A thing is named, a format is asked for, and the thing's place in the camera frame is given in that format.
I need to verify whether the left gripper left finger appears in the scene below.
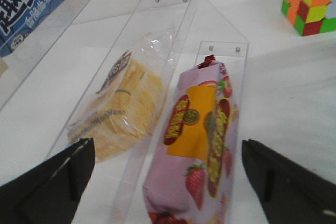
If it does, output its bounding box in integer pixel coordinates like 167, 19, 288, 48
1, 138, 95, 223

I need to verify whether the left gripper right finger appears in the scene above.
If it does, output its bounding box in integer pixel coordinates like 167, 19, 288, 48
241, 140, 335, 223

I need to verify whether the bread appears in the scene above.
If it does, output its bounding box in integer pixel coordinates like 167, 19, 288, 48
67, 30, 175, 161

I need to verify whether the pink strawberry snack pack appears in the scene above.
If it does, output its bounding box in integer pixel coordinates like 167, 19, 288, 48
143, 55, 239, 223

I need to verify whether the clear acrylic left shelf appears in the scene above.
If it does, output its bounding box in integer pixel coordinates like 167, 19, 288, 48
1, 0, 249, 223

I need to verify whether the multicolour puzzle cube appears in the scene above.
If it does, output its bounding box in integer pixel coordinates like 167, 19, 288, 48
281, 0, 335, 36

